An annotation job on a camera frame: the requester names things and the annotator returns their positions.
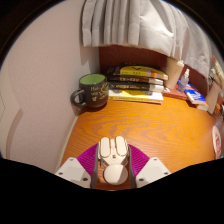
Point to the white computer mouse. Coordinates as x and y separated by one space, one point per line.
114 156

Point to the yellow and white book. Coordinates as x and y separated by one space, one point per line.
136 96

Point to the dark mug green inside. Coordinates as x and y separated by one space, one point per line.
95 91

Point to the light grey curtain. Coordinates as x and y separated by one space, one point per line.
140 23

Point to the orange cover book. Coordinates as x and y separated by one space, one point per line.
203 107

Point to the clear spray bottle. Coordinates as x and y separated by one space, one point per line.
182 83

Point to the black and yellow book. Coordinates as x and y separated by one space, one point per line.
140 71

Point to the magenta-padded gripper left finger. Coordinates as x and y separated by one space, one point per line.
71 170

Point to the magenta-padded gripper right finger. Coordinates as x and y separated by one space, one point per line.
153 170

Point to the white ceramic vase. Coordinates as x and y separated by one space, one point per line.
213 98

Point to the red notebook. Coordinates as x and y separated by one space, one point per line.
173 93

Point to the beige cylindrical container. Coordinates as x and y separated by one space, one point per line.
173 73

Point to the dark thin book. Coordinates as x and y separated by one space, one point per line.
133 86
133 80

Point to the blue cover book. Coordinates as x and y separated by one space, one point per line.
196 96

